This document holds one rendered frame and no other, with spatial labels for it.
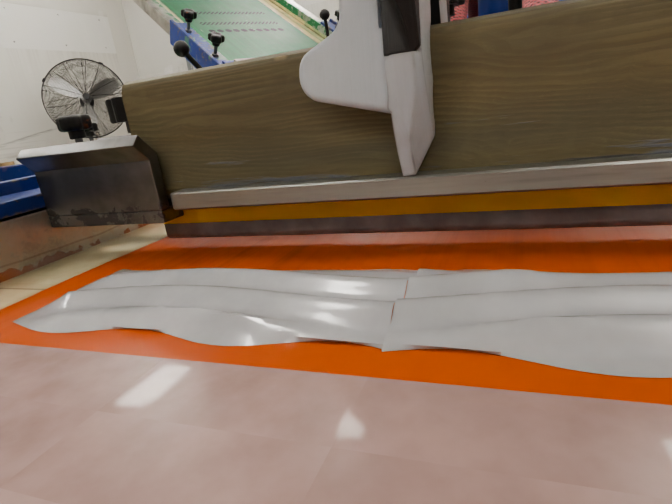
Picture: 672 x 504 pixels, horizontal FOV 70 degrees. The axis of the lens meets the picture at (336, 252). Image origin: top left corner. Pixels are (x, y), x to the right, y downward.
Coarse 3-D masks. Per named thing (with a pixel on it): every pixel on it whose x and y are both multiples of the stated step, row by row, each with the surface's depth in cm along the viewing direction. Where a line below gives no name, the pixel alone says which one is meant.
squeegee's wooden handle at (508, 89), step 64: (576, 0) 19; (640, 0) 18; (256, 64) 25; (448, 64) 21; (512, 64) 21; (576, 64) 20; (640, 64) 19; (192, 128) 27; (256, 128) 26; (320, 128) 24; (384, 128) 23; (448, 128) 22; (512, 128) 21; (576, 128) 20; (640, 128) 20
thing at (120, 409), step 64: (128, 256) 31; (192, 256) 29; (256, 256) 27; (320, 256) 26; (384, 256) 24; (0, 320) 23; (0, 384) 16; (64, 384) 16; (128, 384) 15; (192, 384) 15; (256, 384) 14; (320, 384) 14; (0, 448) 13; (64, 448) 13; (128, 448) 12; (192, 448) 12; (256, 448) 12; (320, 448) 11
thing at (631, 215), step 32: (192, 224) 31; (224, 224) 30; (256, 224) 29; (288, 224) 28; (320, 224) 27; (352, 224) 27; (384, 224) 26; (416, 224) 25; (448, 224) 25; (480, 224) 24; (512, 224) 24; (544, 224) 23; (576, 224) 23; (608, 224) 22; (640, 224) 22
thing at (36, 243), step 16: (0, 224) 29; (16, 224) 30; (32, 224) 31; (48, 224) 32; (144, 224) 40; (0, 240) 29; (16, 240) 30; (32, 240) 31; (48, 240) 32; (64, 240) 33; (80, 240) 34; (96, 240) 36; (0, 256) 29; (16, 256) 30; (32, 256) 31; (48, 256) 32; (64, 256) 33; (0, 272) 29; (16, 272) 30
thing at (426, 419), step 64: (448, 256) 23; (512, 256) 22; (576, 256) 21; (640, 256) 20; (384, 384) 14; (448, 384) 13; (512, 384) 13; (576, 384) 12; (640, 384) 12; (384, 448) 11; (448, 448) 11; (512, 448) 11; (576, 448) 10; (640, 448) 10
